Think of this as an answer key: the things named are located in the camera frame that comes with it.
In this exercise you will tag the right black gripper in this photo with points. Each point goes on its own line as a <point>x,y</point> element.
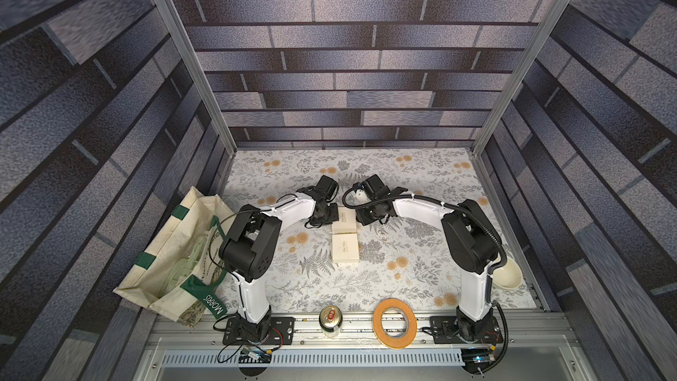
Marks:
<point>368,213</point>

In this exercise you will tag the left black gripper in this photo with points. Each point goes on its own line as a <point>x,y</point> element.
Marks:
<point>335,216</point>

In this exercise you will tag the cream drawer jewelry box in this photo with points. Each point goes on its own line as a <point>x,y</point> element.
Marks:
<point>346,249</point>

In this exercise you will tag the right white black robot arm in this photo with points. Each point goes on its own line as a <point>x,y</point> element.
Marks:
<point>473,243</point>

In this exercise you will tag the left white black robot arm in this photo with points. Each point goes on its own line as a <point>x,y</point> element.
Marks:
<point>249,245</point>

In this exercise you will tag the floral table cloth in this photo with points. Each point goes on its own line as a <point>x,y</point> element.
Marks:
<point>402,258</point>

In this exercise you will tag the metal drink can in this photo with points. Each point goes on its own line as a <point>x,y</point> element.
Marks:
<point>330,321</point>

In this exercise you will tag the orange tape roll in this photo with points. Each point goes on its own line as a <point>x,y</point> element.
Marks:
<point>394,324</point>

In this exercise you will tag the plain cream ceramic bowl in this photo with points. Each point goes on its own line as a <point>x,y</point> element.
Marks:
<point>509,276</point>

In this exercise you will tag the cream green tote bag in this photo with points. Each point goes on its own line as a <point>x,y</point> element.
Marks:
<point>177,275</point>

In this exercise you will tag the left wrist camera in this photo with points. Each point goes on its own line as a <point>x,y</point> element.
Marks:
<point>327,188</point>

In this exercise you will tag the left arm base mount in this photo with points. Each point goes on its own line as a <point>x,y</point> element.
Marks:
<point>275,331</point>

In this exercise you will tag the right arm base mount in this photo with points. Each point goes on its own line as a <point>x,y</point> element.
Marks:
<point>448,330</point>

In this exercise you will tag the aluminium rail frame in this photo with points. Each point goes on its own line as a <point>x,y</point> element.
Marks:
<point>542,346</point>

